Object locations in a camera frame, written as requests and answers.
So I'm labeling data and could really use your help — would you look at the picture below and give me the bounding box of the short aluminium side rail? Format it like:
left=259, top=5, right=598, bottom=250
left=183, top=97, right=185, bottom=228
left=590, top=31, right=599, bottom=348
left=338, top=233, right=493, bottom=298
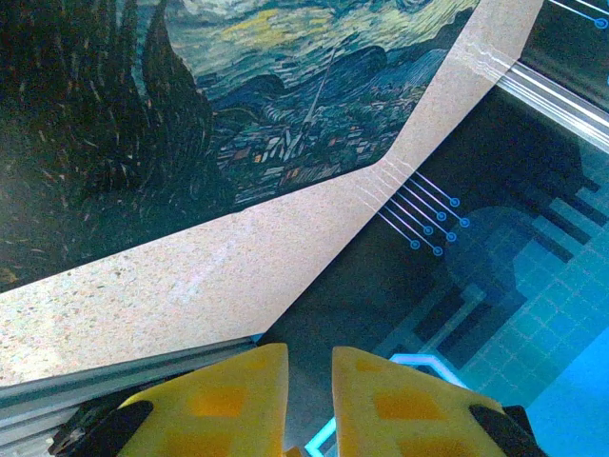
left=0, top=335, right=261, bottom=457

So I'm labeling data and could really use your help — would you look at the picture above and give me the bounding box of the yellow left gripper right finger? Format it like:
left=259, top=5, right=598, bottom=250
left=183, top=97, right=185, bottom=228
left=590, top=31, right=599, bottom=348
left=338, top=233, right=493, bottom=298
left=331, top=346, right=539, bottom=457

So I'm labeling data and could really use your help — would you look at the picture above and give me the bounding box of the aluminium frame post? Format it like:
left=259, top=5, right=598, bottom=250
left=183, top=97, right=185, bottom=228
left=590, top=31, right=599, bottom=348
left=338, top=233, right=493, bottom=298
left=494, top=59, right=609, bottom=156

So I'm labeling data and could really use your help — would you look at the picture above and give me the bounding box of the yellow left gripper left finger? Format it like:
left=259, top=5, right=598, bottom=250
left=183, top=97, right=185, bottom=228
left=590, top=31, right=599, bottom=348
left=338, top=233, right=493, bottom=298
left=94, top=342, right=290, bottom=457

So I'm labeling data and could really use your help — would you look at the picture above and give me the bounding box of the black box with painting lid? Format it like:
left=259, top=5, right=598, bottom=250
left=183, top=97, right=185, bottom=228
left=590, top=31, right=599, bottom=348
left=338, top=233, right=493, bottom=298
left=0, top=0, right=481, bottom=292

